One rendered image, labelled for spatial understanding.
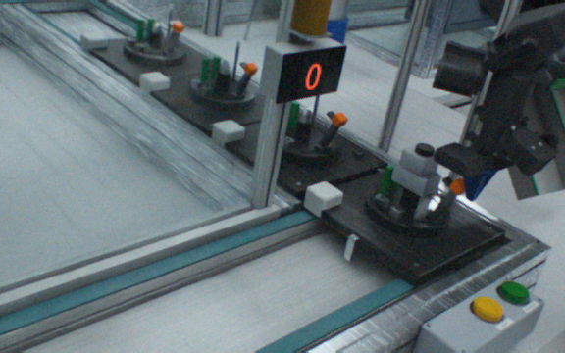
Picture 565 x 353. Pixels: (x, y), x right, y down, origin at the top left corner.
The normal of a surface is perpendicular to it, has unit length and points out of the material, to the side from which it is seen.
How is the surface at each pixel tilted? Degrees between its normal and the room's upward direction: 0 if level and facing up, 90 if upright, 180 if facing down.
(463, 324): 0
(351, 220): 0
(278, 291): 0
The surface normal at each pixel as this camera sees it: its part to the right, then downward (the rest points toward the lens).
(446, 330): 0.17, -0.86
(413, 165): -0.72, 0.22
